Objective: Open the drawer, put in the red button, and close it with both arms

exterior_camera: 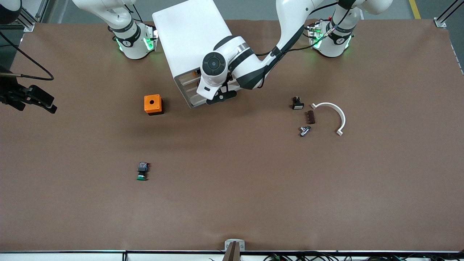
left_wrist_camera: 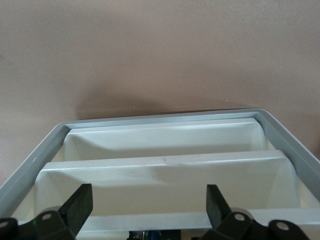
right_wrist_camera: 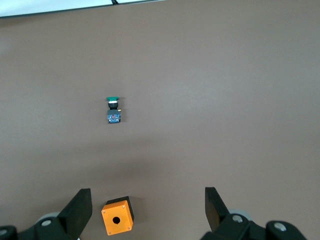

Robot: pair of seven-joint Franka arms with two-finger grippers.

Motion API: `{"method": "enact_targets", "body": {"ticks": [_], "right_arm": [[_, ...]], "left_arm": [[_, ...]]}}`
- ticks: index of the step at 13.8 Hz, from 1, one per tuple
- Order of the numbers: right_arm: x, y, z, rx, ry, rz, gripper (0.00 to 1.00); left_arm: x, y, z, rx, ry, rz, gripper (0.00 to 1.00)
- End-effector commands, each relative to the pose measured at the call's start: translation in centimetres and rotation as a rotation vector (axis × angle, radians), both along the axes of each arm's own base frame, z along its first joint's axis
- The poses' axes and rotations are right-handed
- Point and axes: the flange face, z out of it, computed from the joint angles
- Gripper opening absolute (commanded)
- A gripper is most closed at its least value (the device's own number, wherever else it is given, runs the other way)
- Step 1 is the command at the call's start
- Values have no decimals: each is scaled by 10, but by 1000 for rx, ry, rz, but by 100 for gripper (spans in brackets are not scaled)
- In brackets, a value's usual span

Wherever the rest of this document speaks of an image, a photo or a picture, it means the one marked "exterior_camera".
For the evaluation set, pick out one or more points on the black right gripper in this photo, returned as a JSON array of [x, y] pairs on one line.
[[10, 92]]

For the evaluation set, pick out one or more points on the white plastic drawer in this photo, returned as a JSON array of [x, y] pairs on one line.
[[190, 101], [188, 94], [188, 87], [186, 79]]

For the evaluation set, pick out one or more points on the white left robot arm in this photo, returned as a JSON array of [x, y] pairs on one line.
[[250, 69]]

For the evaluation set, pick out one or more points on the white drawer cabinet shell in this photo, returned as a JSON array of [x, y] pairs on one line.
[[181, 32]]

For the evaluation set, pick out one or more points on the brown terminal block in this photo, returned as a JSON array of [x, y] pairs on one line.
[[310, 117]]

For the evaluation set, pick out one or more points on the yellow push button switch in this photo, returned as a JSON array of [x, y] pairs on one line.
[[196, 73]]

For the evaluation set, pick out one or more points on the black switch with white face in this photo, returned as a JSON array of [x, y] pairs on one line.
[[298, 104]]

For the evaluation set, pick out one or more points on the orange button enclosure box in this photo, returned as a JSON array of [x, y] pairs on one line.
[[152, 103]]

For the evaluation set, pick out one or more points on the aluminium frame profile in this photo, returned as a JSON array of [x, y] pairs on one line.
[[30, 18], [440, 22]]

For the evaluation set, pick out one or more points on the silver key switch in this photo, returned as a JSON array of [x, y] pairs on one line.
[[305, 131]]

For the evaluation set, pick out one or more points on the white curved plastic bracket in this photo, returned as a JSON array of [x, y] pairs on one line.
[[340, 114]]

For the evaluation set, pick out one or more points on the green push button switch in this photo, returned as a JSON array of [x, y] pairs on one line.
[[142, 173]]

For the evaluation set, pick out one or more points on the white table edge rail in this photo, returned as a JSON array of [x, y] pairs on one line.
[[72, 256]]

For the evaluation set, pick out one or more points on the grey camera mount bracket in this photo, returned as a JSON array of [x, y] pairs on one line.
[[234, 246]]

